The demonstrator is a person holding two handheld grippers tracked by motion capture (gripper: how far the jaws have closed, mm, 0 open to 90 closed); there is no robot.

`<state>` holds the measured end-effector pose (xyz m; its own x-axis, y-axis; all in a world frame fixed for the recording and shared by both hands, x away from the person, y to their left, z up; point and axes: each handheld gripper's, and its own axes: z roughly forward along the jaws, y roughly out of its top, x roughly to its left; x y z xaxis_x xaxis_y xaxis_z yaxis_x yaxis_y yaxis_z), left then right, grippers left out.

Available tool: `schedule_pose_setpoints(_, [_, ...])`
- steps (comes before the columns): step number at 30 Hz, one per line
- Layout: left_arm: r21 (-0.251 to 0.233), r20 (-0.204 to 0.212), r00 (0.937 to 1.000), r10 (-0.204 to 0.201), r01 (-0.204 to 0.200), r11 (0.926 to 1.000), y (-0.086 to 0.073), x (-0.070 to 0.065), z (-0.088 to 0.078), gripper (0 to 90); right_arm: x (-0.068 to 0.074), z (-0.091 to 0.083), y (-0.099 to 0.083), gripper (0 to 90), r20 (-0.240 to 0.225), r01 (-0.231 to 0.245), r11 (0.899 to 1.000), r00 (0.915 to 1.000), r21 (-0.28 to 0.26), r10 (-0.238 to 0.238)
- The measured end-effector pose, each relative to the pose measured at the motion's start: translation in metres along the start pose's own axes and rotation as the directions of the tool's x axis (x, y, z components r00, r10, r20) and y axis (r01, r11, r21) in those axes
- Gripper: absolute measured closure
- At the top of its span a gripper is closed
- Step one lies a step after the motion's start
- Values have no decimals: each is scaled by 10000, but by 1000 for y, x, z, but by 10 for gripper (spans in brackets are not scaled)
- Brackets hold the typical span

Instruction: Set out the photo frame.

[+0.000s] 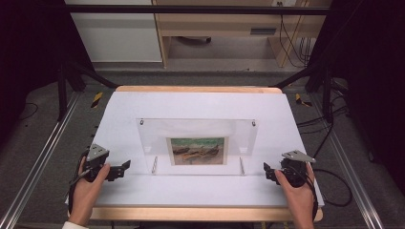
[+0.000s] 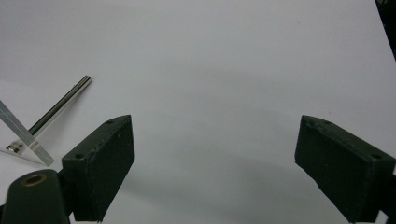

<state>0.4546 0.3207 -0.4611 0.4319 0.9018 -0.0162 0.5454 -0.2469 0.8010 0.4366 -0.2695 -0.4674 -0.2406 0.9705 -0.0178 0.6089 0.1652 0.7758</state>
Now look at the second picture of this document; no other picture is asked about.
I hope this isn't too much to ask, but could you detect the clear acrylic photo frame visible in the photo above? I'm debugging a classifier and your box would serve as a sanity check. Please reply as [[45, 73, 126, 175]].
[[0, 75, 93, 168]]

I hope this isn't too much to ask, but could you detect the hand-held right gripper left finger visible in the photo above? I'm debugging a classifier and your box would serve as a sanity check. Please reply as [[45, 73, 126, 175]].
[[61, 114, 136, 223]]

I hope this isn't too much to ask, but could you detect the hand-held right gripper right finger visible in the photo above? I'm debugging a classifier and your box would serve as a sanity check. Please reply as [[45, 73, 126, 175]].
[[294, 114, 396, 224]]

